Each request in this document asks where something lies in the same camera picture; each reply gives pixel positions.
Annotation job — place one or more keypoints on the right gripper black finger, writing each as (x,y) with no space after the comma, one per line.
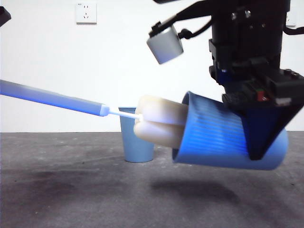
(263,128)

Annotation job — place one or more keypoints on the white wall socket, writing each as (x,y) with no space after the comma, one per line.
(291,21)
(86,13)

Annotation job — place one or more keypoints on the pale grey camera box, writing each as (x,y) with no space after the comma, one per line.
(166,46)

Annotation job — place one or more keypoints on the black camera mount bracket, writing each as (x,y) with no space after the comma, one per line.
(187,12)

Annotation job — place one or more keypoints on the blue ribbed plastic cup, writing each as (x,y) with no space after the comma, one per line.
(213,135)
(135,149)

